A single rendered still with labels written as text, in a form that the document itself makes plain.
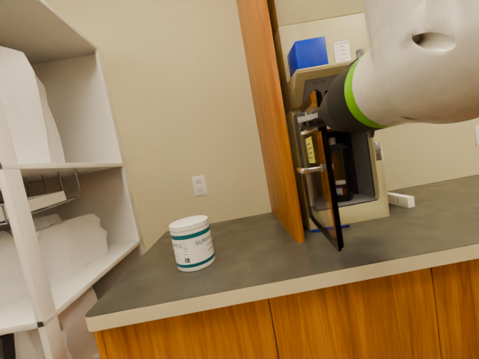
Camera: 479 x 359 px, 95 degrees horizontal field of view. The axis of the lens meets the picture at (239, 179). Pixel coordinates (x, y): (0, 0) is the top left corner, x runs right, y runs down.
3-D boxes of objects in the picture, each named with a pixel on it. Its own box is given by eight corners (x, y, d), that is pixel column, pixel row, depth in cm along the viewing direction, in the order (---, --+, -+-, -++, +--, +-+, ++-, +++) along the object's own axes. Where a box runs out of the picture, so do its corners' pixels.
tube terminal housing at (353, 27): (292, 216, 110) (266, 59, 104) (355, 204, 111) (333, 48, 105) (309, 231, 85) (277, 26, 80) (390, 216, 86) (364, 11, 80)
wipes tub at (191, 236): (182, 258, 82) (174, 219, 80) (217, 251, 82) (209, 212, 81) (172, 276, 69) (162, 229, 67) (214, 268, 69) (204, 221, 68)
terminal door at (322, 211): (313, 219, 83) (296, 113, 80) (342, 253, 53) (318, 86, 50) (311, 219, 84) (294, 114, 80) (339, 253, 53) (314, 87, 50)
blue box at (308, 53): (290, 81, 80) (286, 55, 80) (317, 76, 81) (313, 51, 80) (299, 69, 70) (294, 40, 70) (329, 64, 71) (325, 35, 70)
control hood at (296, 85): (290, 110, 82) (286, 82, 81) (375, 95, 82) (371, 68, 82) (300, 101, 70) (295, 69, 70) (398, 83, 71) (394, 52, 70)
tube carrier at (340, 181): (322, 197, 100) (315, 150, 99) (345, 193, 101) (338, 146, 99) (333, 201, 89) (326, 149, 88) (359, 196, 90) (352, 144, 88)
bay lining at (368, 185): (296, 200, 109) (285, 129, 107) (347, 191, 110) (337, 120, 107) (314, 210, 85) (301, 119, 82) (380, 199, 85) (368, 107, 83)
